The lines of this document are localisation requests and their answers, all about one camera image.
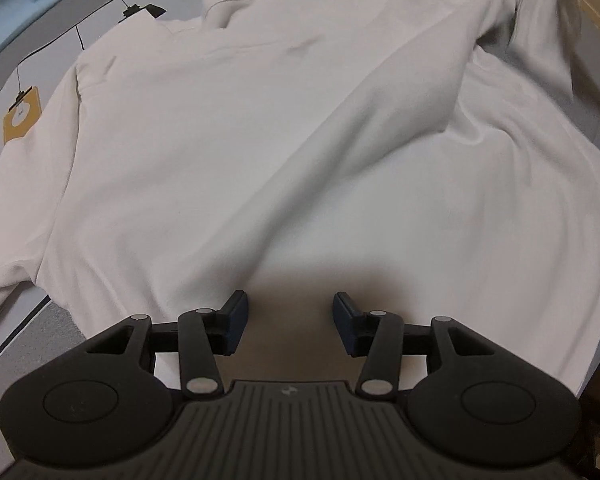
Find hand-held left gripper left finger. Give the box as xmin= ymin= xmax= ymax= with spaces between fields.
xmin=85 ymin=290 xmax=251 ymax=397

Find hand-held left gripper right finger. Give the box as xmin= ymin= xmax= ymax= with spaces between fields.
xmin=332 ymin=291 xmax=503 ymax=399

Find white shirt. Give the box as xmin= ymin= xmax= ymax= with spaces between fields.
xmin=0 ymin=0 xmax=600 ymax=396

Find grey deer print bedsheet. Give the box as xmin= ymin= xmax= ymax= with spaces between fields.
xmin=0 ymin=0 xmax=461 ymax=461

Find light blue blanket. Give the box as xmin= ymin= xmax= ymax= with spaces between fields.
xmin=0 ymin=0 xmax=126 ymax=68

